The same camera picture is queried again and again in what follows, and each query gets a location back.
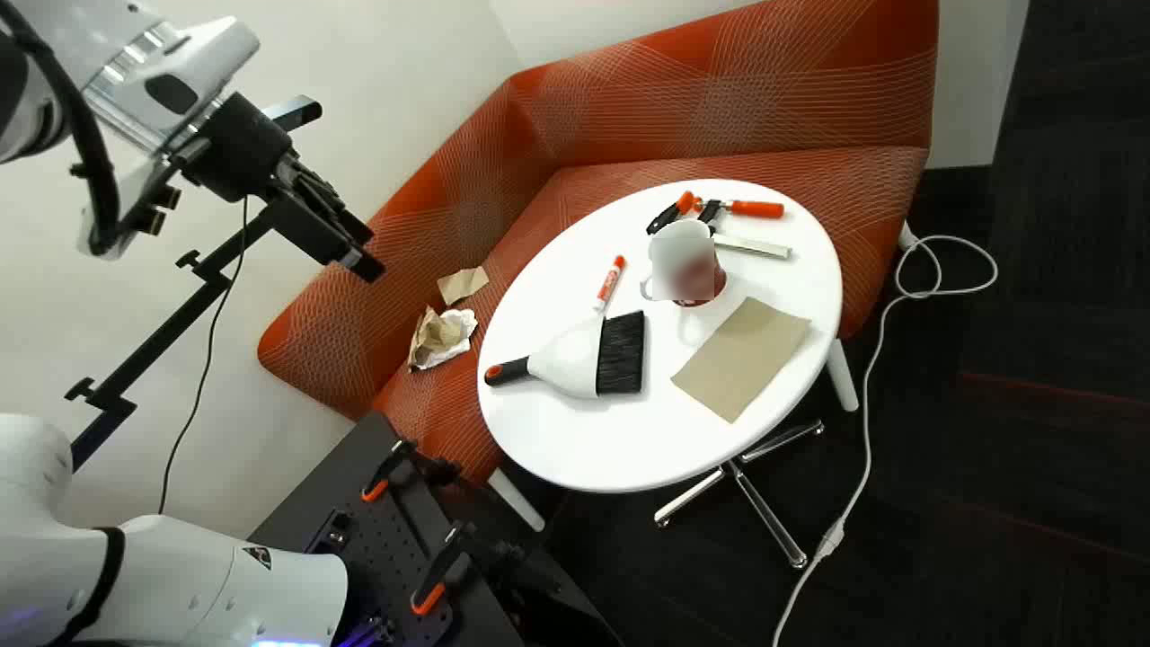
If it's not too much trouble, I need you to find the brown cardboard piece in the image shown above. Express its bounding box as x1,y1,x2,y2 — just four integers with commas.
667,295,816,429

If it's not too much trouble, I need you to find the round white table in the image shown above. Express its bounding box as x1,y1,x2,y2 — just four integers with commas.
474,177,846,571

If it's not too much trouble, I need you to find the crumpled white paper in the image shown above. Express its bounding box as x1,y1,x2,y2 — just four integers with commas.
402,302,483,376

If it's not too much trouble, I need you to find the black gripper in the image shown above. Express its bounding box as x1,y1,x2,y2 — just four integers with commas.
175,89,393,287

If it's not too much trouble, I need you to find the thin black cable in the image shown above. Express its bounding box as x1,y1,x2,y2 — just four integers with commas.
154,194,251,517

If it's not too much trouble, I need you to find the orange fabric sofa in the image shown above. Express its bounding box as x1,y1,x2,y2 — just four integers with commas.
256,0,944,534

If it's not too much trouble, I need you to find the large orange black bar clamp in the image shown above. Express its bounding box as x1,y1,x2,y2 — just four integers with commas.
698,194,789,231

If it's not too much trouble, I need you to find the orange handled clamp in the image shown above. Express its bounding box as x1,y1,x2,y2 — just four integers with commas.
405,521,483,620
357,436,423,508

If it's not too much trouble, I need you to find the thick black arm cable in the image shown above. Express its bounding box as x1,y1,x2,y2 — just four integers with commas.
0,12,132,261

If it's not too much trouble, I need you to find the small brown paper scrap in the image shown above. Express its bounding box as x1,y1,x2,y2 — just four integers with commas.
430,261,493,308

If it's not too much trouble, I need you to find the white power cable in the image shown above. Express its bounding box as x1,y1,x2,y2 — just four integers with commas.
768,218,1003,647

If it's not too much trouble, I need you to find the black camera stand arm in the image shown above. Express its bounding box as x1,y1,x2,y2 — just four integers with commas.
65,194,317,473

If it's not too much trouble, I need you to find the red and white mug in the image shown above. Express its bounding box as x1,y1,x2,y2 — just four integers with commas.
635,214,729,314

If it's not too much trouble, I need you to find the black perforated robot table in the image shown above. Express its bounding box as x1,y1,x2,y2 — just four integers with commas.
245,410,626,647

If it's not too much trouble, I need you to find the small orange black clamp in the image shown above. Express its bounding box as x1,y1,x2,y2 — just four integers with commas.
643,187,703,236

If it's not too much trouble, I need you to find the orange and white marker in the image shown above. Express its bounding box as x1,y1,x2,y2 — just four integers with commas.
592,250,632,315

